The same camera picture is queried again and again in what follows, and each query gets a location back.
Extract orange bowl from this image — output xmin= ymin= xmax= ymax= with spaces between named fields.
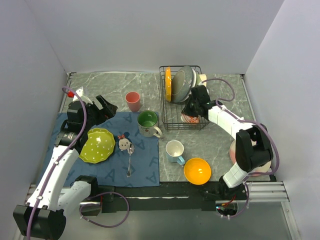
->
xmin=183 ymin=157 xmax=212 ymax=186

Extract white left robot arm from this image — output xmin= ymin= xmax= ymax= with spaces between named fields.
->
xmin=13 ymin=95 xmax=118 ymax=240

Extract blue floral plate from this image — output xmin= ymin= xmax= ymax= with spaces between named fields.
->
xmin=171 ymin=69 xmax=188 ymax=103

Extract cartoon mouse spoon rest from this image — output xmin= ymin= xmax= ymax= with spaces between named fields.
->
xmin=116 ymin=132 xmax=132 ymax=151

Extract cream square cartoon dish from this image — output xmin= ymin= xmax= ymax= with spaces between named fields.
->
xmin=199 ymin=74 xmax=207 ymax=87

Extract pink white round plate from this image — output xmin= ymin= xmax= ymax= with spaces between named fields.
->
xmin=229 ymin=140 xmax=271 ymax=177

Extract teal rim white plate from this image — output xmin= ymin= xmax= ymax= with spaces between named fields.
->
xmin=181 ymin=66 xmax=197 ymax=100

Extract pink plastic cup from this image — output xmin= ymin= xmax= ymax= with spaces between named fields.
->
xmin=125 ymin=91 xmax=141 ymax=112

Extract red white patterned dish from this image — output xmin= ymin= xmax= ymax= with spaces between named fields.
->
xmin=180 ymin=111 xmax=200 ymax=124

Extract aluminium rail frame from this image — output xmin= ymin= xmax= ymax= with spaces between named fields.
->
xmin=247 ymin=181 xmax=290 ymax=203

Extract orange polka dot plate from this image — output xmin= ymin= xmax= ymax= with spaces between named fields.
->
xmin=164 ymin=66 xmax=172 ymax=102

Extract green polka dot plate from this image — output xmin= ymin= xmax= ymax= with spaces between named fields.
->
xmin=79 ymin=128 xmax=116 ymax=164

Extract black wire dish rack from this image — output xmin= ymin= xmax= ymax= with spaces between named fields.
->
xmin=158 ymin=65 xmax=209 ymax=131

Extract silver spoon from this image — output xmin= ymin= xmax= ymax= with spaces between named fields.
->
xmin=126 ymin=143 xmax=135 ymax=177

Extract light blue mug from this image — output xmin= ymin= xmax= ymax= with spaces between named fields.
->
xmin=165 ymin=140 xmax=186 ymax=166

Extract green square panda dish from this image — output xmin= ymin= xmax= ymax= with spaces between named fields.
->
xmin=195 ymin=73 xmax=201 ymax=86

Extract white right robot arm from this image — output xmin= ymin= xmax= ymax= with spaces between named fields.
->
xmin=182 ymin=85 xmax=274 ymax=200

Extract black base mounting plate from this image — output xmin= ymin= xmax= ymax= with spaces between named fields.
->
xmin=68 ymin=181 xmax=251 ymax=213

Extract green-inside floral mug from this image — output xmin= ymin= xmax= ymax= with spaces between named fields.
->
xmin=137 ymin=110 xmax=163 ymax=138

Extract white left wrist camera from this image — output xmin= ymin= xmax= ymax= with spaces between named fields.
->
xmin=67 ymin=86 xmax=93 ymax=104

